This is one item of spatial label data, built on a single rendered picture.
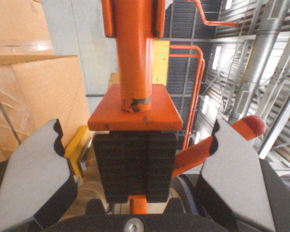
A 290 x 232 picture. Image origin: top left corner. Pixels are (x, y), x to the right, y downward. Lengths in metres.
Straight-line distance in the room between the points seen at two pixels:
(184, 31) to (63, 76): 10.92
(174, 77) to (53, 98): 10.97
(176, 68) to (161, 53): 3.84
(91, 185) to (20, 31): 0.79
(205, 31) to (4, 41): 11.27
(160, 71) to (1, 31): 7.07
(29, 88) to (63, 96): 0.07
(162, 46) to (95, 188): 7.39
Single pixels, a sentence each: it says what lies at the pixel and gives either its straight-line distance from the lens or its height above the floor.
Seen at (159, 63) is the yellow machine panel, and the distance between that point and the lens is 7.50.
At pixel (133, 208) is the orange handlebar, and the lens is 0.18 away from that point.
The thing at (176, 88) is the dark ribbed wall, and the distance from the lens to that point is 11.42.
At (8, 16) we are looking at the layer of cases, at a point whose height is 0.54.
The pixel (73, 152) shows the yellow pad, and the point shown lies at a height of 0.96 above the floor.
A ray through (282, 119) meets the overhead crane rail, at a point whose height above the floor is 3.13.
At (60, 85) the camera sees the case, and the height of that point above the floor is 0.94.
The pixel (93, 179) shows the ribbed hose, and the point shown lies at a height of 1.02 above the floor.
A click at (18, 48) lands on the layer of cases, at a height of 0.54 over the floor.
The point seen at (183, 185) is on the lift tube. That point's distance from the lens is 0.29.
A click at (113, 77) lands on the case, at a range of 2.11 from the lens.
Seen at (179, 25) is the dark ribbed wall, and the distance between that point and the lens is 11.01.
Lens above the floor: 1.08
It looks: 2 degrees up
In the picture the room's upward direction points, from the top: 90 degrees clockwise
